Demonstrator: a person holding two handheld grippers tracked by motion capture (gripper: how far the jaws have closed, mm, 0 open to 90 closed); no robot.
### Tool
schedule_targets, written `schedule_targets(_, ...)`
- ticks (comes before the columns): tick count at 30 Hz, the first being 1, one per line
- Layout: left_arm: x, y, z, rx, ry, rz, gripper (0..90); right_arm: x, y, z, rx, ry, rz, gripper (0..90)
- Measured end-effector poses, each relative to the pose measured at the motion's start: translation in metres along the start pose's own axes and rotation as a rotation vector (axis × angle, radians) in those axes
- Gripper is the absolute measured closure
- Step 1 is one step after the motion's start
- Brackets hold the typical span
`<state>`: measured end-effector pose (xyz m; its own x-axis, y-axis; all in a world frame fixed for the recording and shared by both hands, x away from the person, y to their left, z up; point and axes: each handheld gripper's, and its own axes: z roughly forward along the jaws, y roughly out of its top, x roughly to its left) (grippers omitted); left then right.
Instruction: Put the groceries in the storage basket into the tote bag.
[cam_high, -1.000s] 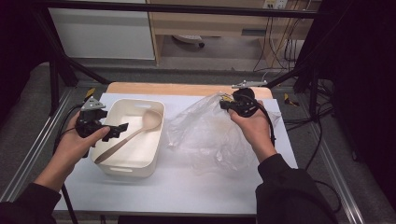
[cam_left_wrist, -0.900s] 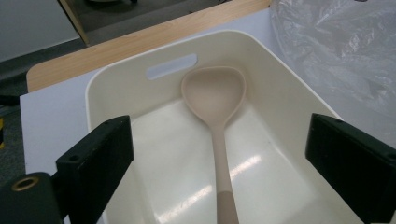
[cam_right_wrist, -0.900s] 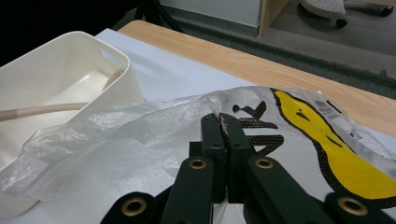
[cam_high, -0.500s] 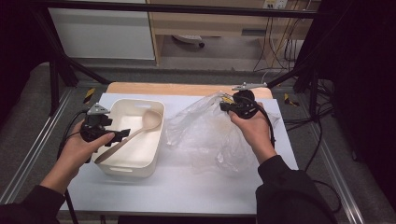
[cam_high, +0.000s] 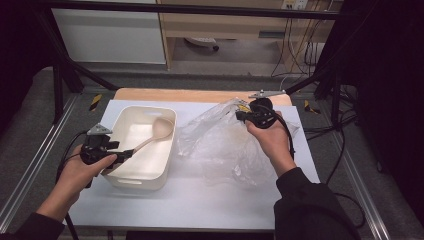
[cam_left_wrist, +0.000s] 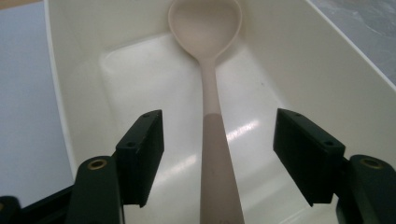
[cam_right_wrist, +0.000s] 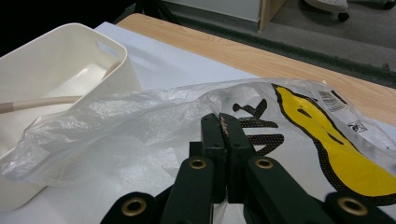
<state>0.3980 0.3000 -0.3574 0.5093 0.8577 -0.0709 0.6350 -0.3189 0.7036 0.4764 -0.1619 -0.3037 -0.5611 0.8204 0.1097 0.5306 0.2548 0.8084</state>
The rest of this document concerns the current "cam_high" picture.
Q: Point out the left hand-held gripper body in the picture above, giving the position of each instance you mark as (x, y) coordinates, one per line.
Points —
(95, 148)

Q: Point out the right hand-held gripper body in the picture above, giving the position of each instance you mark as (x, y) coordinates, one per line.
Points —
(263, 113)

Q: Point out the cream plastic bin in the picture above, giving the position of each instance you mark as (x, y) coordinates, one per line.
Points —
(150, 166)

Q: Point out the clear printed plastic bag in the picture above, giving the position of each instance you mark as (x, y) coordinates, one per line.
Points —
(220, 146)

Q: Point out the beige soup spoon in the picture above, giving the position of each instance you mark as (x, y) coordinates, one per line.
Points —
(161, 128)

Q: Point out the person's right hand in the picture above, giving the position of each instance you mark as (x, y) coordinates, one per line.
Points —
(275, 143)

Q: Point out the person's left hand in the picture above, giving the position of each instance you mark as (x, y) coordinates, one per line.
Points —
(73, 176)

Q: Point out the black metal stand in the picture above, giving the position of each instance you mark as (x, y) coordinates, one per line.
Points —
(57, 93)
(335, 100)

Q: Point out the white table board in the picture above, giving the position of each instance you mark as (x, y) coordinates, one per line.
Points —
(166, 206)

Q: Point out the white wheeled footrest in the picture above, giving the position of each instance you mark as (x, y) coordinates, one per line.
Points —
(200, 41)

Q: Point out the light wooden desk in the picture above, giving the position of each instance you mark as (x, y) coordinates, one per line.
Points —
(216, 25)

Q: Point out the white cabinet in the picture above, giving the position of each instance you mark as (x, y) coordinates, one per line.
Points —
(106, 36)

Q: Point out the black metal crossbar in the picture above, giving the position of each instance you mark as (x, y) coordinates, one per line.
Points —
(200, 9)

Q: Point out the white power strip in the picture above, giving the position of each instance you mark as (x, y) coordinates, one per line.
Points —
(295, 4)

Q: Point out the dark curtain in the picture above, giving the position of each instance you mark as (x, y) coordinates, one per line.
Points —
(393, 83)
(16, 50)

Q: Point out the aluminium floor rail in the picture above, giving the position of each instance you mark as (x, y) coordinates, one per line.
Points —
(363, 196)
(36, 156)

